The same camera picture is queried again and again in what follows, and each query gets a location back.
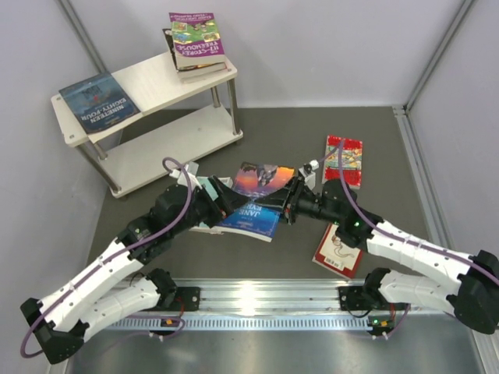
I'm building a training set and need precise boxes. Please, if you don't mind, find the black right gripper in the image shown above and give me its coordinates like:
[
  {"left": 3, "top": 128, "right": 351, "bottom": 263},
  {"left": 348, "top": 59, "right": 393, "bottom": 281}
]
[{"left": 254, "top": 176, "right": 342, "bottom": 226}]

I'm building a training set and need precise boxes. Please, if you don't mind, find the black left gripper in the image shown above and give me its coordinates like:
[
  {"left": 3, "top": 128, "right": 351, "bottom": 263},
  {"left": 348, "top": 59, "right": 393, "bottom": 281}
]
[{"left": 171, "top": 175, "right": 252, "bottom": 238}]

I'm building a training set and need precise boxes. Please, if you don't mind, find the blue Jane Eyre book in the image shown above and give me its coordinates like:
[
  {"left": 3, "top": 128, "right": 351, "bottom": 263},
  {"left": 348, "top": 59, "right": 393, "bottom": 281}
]
[{"left": 216, "top": 162, "right": 296, "bottom": 242}]

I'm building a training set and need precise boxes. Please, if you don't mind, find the purple storey treehouse book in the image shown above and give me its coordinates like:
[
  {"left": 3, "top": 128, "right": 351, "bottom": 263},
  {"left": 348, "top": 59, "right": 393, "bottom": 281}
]
[{"left": 169, "top": 12, "right": 225, "bottom": 69}]

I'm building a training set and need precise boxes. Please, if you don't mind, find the dark blue Nineteen Eighty-Four book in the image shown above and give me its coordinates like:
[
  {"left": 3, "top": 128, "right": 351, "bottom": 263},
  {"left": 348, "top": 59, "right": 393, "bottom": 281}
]
[{"left": 59, "top": 72, "right": 140, "bottom": 134}]

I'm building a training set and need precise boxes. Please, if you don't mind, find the black treehouse book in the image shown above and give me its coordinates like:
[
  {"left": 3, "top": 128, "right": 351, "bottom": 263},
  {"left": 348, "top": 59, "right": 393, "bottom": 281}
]
[{"left": 162, "top": 29, "right": 180, "bottom": 72}]

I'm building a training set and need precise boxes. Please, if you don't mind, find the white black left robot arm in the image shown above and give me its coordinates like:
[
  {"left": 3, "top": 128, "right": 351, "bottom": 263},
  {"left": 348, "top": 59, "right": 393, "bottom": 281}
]
[{"left": 20, "top": 174, "right": 250, "bottom": 365}]

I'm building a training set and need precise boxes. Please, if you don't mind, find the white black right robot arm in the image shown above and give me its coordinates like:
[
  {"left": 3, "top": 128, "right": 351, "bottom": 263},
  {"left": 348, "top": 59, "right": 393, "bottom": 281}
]
[{"left": 257, "top": 177, "right": 498, "bottom": 334}]

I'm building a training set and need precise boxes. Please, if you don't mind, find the light teal paperback book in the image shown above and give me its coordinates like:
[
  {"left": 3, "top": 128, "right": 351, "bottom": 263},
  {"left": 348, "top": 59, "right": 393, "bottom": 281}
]
[{"left": 190, "top": 177, "right": 233, "bottom": 235}]

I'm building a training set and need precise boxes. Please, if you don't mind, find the red Edward Tulane book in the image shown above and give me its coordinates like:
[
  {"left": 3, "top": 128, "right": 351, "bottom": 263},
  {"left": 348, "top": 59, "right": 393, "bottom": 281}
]
[{"left": 312, "top": 224, "right": 363, "bottom": 279}]

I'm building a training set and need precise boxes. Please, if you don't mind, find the red treehouse book on table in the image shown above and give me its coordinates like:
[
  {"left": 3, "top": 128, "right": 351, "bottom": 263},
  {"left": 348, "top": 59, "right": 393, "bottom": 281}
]
[{"left": 322, "top": 135, "right": 363, "bottom": 189}]

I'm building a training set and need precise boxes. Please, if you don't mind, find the red storey treehouse book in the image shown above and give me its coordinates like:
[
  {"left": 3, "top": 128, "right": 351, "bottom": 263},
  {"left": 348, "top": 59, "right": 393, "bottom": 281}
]
[{"left": 177, "top": 63, "right": 227, "bottom": 83}]

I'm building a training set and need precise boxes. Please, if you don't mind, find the white two-tier shelf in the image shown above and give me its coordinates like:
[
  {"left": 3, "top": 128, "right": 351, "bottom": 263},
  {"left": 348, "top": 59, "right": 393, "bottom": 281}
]
[{"left": 51, "top": 52, "right": 243, "bottom": 199}]

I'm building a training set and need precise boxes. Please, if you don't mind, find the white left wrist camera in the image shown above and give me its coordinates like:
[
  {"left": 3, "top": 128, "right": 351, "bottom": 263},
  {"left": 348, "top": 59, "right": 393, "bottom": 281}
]
[{"left": 170, "top": 162, "right": 201, "bottom": 189}]

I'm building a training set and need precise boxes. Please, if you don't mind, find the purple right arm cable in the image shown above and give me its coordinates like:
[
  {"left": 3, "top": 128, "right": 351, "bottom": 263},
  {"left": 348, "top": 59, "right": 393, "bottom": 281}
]
[{"left": 317, "top": 139, "right": 499, "bottom": 340}]

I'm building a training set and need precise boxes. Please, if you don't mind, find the aluminium front rail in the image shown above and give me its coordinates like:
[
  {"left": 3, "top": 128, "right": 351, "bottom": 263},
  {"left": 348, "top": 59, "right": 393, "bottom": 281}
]
[{"left": 105, "top": 279, "right": 450, "bottom": 333}]

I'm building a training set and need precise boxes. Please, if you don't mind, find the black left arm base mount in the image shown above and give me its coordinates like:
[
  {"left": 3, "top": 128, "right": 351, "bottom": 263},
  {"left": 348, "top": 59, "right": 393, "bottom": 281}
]
[{"left": 154, "top": 287, "right": 201, "bottom": 312}]

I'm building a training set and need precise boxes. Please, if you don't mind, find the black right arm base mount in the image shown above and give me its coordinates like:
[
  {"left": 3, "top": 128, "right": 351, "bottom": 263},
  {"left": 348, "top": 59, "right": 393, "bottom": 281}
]
[{"left": 338, "top": 286, "right": 406, "bottom": 312}]

